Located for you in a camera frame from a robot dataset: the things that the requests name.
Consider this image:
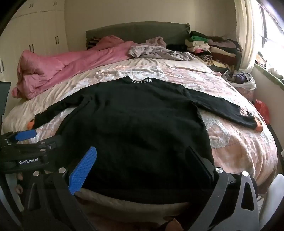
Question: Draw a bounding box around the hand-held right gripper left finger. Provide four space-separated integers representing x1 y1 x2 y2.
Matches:
22 146 98 231

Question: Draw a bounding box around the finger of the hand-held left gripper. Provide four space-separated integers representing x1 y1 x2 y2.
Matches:
0 129 37 147
33 134 66 156

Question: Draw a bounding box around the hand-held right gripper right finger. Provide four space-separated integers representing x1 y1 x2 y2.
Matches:
185 145 260 231

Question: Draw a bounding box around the black sweater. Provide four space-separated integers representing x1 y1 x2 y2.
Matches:
28 76 263 205

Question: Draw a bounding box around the stack of folded clothes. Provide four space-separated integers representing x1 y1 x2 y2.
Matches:
166 30 243 71

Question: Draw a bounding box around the person's left hand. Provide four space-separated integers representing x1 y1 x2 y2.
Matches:
14 172 25 196

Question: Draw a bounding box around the bed with cream sheet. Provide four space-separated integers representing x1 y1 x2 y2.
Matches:
2 53 278 222

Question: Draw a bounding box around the black flat panel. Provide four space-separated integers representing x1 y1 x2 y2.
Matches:
0 81 12 125

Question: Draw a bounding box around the pink duvet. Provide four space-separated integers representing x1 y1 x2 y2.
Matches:
12 36 136 99

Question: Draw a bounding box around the red bag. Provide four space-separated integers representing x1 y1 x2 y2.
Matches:
254 99 270 125

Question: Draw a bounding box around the pink patterned basket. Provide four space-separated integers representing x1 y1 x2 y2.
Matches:
241 88 254 103

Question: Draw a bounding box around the white plastic bag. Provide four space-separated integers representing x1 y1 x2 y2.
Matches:
222 70 256 91

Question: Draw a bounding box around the white wardrobe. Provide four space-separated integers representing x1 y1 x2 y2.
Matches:
0 0 69 82

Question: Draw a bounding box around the striped pillow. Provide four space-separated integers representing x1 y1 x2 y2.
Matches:
88 38 102 49

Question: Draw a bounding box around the green windowsill cushion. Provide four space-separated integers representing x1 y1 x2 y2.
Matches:
254 63 284 87

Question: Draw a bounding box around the lilac crumpled garment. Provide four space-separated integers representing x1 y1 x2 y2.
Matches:
127 37 196 61

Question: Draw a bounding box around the heap of mixed laundry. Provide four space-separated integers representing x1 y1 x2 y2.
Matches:
255 52 284 78

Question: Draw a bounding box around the cream curtain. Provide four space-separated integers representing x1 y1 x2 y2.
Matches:
234 0 261 71

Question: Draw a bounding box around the green padded headboard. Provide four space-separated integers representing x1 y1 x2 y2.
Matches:
85 21 191 48

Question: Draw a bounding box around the window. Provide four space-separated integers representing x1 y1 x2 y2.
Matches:
255 0 284 74

